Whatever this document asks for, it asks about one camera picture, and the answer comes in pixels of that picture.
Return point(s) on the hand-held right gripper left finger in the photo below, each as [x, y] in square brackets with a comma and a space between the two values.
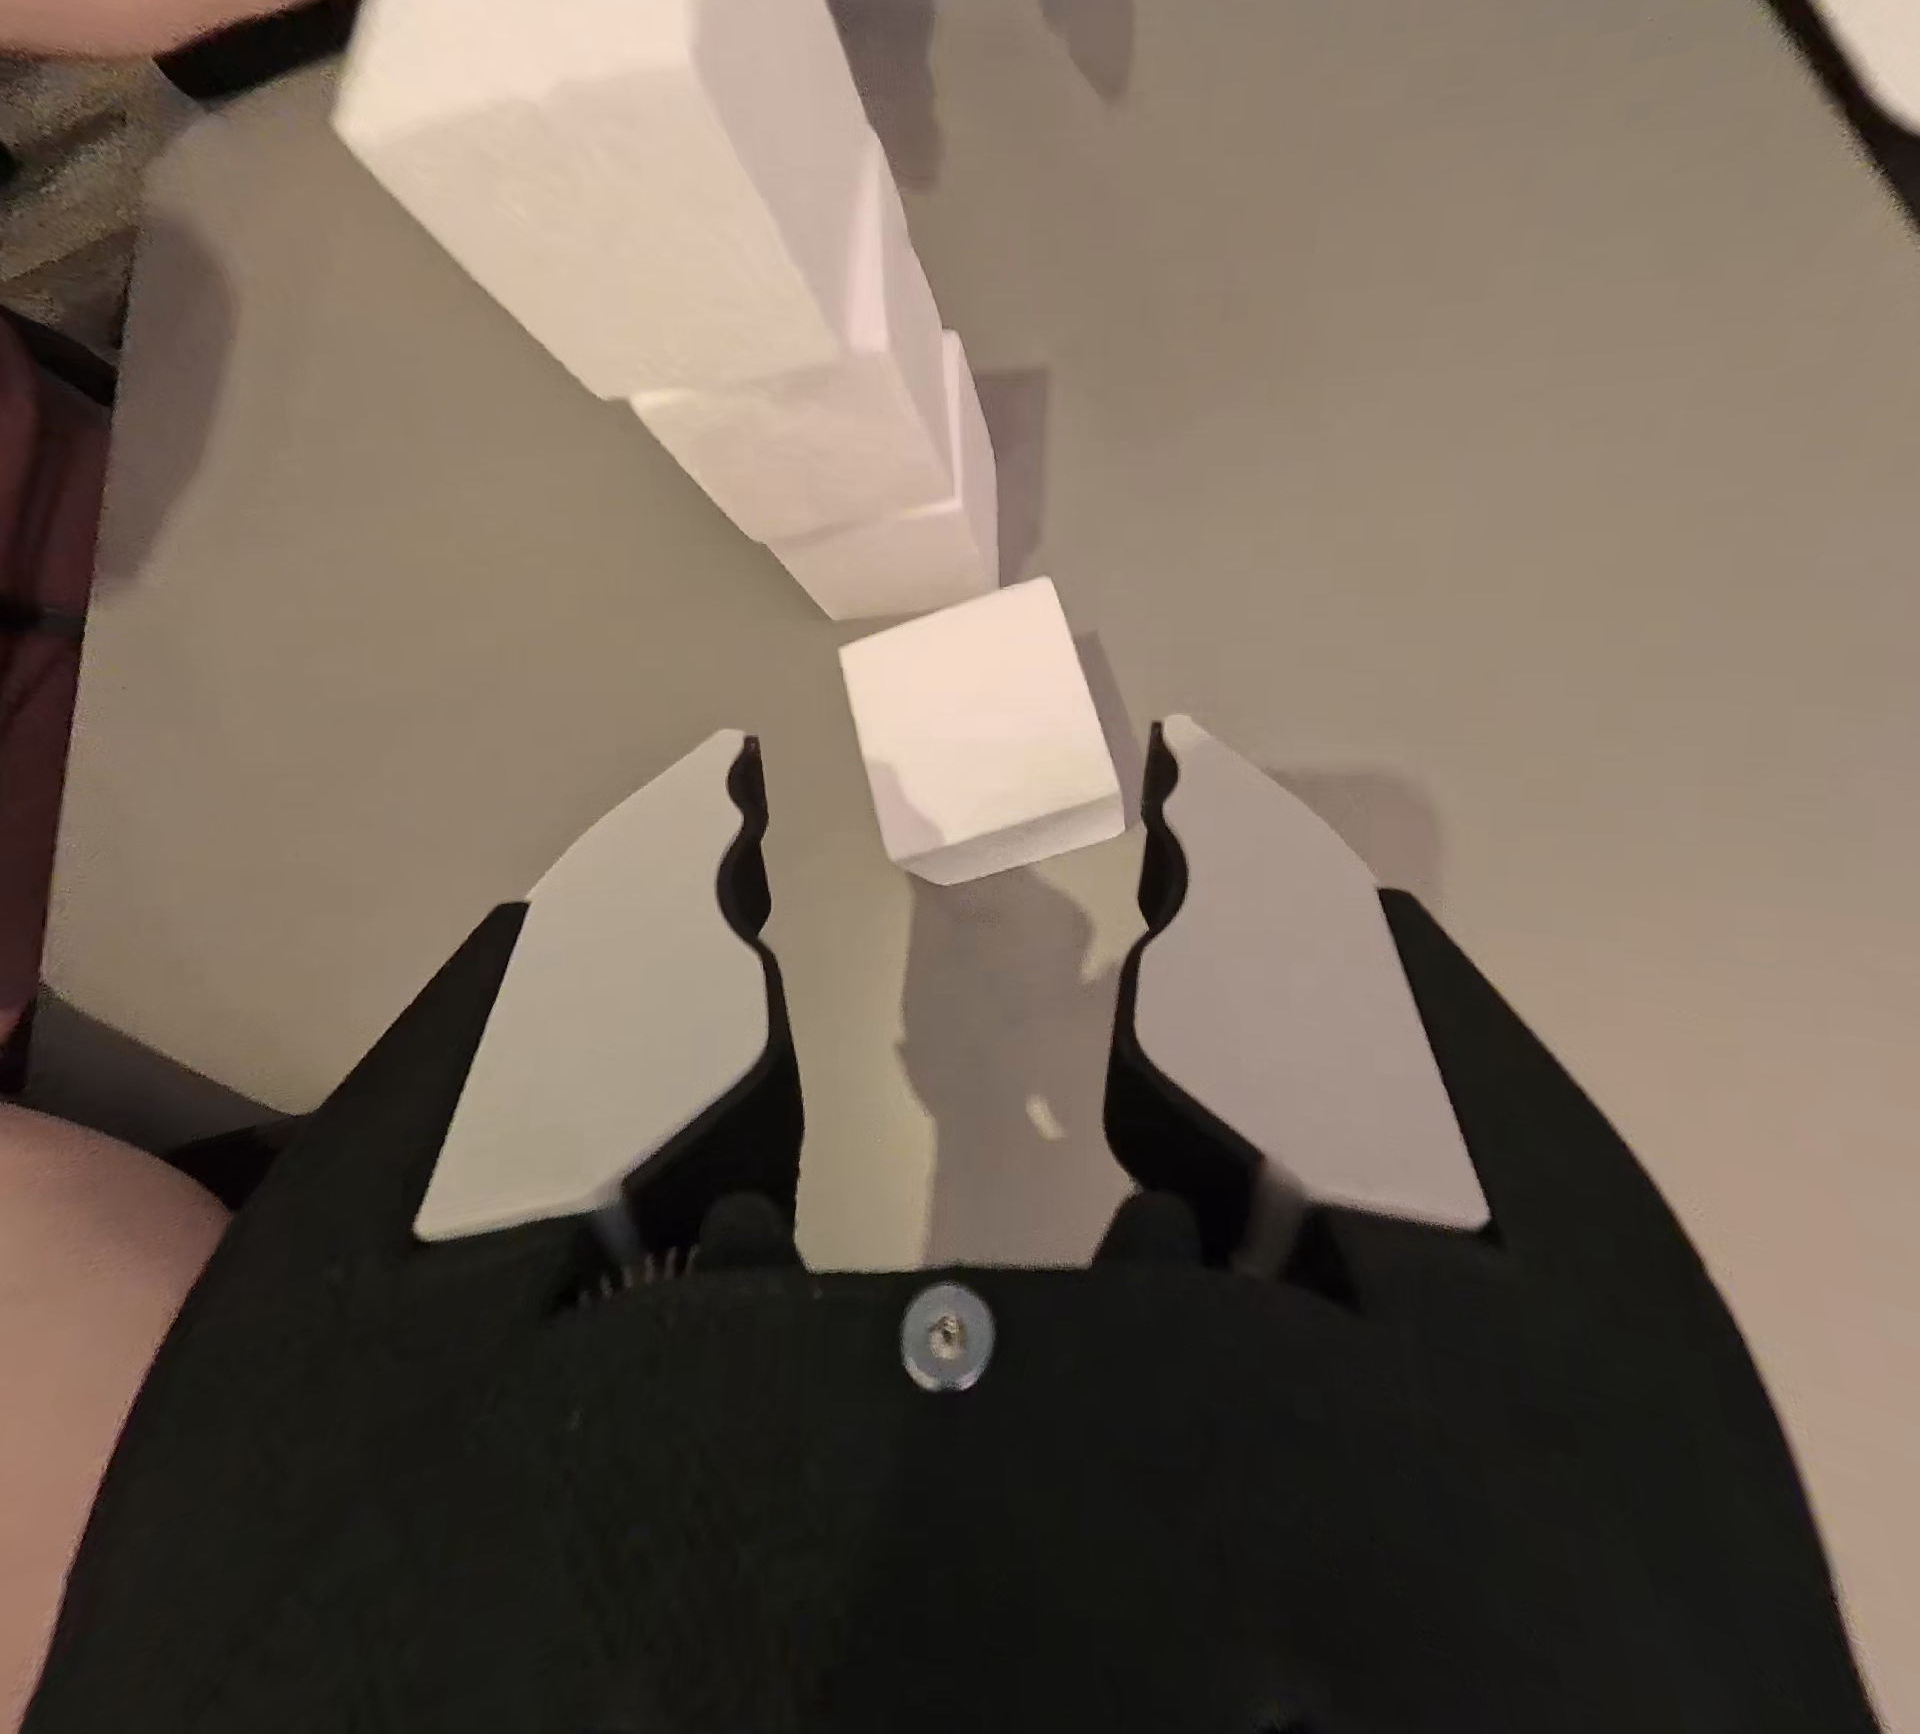
[600, 1029]

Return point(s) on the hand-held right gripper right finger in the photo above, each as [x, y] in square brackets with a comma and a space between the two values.
[1304, 1029]

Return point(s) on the white foam cube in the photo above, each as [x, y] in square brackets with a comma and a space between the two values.
[975, 728]
[900, 564]
[810, 445]
[600, 85]

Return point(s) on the person's right forearm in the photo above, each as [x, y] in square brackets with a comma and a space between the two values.
[75, 1389]

